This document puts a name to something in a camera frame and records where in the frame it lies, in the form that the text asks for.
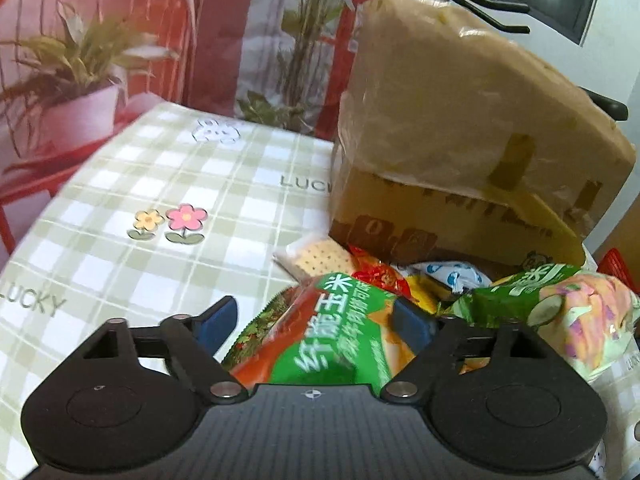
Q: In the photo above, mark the yellow snack packet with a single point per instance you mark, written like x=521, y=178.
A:
x=425, y=296

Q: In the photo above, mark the black exercise bike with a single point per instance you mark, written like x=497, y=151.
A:
x=470, y=0

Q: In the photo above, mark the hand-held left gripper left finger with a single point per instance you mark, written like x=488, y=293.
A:
x=219, y=316

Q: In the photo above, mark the red basket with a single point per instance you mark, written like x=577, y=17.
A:
x=619, y=266

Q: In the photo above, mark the clear cracker packet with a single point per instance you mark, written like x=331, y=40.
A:
x=320, y=257

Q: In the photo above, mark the wooden door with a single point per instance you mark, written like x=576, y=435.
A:
x=622, y=230

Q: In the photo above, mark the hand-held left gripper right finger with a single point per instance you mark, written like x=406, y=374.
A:
x=407, y=321

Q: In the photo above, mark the green corn snack bag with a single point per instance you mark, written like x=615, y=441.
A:
x=320, y=330

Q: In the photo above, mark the brown cardboard box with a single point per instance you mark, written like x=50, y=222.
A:
x=450, y=125

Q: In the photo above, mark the printed wall backdrop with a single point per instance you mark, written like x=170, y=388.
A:
x=125, y=35

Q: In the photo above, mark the red snack packet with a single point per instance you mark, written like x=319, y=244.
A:
x=380, y=272

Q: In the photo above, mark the green pink snack bag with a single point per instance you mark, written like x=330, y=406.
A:
x=575, y=310

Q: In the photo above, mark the white blue candy packet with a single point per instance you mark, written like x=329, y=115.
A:
x=450, y=275

